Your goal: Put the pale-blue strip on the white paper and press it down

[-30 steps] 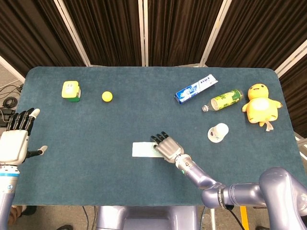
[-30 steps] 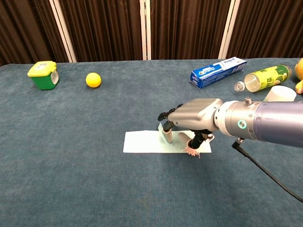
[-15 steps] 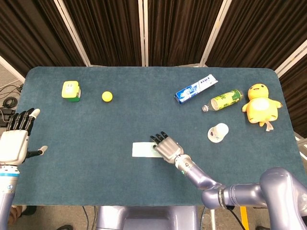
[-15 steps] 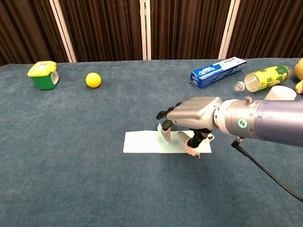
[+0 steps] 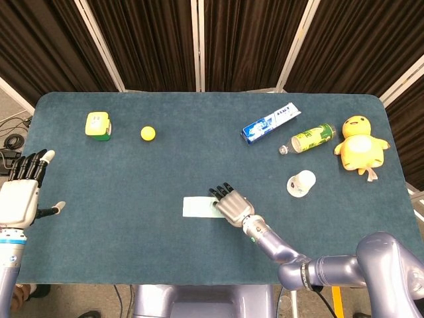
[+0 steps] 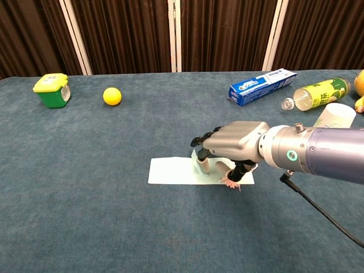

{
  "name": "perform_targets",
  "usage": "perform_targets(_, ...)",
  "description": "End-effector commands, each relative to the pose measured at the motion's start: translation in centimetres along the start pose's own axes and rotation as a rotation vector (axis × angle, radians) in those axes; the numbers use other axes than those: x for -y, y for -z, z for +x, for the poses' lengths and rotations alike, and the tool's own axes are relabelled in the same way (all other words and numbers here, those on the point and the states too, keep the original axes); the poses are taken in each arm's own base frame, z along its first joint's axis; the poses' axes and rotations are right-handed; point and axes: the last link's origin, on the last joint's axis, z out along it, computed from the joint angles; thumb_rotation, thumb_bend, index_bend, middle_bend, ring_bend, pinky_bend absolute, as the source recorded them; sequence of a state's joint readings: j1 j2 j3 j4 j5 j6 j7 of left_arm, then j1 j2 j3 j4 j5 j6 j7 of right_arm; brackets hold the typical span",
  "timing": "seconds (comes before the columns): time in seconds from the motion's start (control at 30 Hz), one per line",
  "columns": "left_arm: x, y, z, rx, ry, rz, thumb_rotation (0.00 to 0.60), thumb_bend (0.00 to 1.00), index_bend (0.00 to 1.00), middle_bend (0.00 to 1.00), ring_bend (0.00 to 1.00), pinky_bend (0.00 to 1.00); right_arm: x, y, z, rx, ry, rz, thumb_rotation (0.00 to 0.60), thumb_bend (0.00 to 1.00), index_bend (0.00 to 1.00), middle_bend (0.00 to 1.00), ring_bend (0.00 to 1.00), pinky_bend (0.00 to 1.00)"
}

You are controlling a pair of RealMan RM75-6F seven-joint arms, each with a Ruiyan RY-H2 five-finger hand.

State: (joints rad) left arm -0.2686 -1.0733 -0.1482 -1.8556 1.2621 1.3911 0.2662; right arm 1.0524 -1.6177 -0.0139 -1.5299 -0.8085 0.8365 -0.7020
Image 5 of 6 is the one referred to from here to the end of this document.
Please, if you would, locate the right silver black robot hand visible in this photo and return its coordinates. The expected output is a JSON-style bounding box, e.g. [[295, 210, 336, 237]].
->
[[208, 182, 256, 229]]

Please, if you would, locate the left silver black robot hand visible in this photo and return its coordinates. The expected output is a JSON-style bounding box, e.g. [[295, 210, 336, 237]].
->
[[0, 148, 66, 230]]

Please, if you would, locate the white paper sheet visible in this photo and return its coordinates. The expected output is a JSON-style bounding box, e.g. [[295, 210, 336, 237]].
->
[[182, 196, 223, 219]]

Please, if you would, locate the floral white paper cup stack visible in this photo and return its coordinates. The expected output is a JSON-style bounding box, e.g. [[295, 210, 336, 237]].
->
[[286, 170, 317, 199]]

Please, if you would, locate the blue white toothpaste box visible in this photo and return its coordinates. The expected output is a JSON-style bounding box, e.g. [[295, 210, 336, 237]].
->
[[240, 102, 302, 146]]

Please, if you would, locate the dark shoe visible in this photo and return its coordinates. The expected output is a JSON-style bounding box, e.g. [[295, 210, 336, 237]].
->
[[9, 284, 51, 312]]

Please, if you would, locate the grey robot torso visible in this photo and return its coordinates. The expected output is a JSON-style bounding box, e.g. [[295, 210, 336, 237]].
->
[[132, 284, 279, 318]]

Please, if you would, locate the green label plastic bottle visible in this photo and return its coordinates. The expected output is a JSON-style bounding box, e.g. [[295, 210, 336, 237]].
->
[[278, 123, 338, 156]]

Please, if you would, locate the yellow green toy cube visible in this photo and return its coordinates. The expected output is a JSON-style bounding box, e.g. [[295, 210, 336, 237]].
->
[[84, 111, 113, 142]]

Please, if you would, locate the blue felt table cover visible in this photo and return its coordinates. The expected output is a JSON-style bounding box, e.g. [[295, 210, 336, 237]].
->
[[16, 91, 415, 286]]

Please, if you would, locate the yellow ball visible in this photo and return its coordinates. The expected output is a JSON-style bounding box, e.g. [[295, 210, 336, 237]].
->
[[140, 125, 157, 142]]

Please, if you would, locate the yellow plush duck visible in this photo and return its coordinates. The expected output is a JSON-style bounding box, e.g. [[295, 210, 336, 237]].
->
[[333, 115, 392, 182]]

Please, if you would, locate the dark curtain screen panel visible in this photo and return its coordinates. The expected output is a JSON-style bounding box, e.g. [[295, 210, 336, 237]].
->
[[384, 71, 424, 193], [0, 0, 125, 112], [197, 0, 321, 93], [276, 0, 424, 103], [74, 0, 201, 93]]

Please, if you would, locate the black cable coil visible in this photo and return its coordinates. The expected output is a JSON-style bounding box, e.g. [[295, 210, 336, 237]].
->
[[3, 133, 25, 150]]

